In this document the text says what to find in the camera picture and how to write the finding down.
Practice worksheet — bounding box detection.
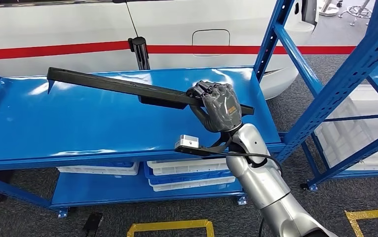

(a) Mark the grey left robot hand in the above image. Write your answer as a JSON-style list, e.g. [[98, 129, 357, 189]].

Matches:
[[82, 212, 104, 237]]

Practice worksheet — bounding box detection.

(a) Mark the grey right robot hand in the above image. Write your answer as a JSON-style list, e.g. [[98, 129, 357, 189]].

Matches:
[[186, 80, 244, 133]]

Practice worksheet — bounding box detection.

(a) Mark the long black plastic part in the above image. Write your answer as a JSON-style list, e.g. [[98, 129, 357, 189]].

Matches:
[[46, 67, 255, 116]]

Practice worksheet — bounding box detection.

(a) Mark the white plastic crate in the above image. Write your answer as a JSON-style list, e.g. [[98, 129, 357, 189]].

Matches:
[[57, 162, 140, 176], [313, 84, 378, 171], [146, 158, 229, 177], [149, 176, 236, 193]]

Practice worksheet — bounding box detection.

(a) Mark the red barrier belt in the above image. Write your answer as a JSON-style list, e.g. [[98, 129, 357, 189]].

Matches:
[[146, 45, 378, 56], [0, 40, 131, 61]]

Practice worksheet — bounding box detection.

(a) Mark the yellow floor tape square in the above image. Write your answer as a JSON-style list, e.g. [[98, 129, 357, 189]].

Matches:
[[127, 220, 215, 237], [344, 207, 378, 237]]

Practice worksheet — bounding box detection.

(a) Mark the white round stand base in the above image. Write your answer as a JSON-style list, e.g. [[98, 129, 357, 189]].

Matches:
[[318, 0, 340, 16]]

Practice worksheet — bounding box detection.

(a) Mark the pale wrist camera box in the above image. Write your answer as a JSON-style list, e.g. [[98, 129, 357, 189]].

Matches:
[[175, 134, 199, 150]]

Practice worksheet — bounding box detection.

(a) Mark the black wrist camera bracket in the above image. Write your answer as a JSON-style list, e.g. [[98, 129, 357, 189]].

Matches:
[[174, 130, 234, 158]]

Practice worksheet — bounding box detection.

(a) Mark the black stanchion post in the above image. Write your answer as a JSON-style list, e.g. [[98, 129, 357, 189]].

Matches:
[[127, 37, 151, 71]]

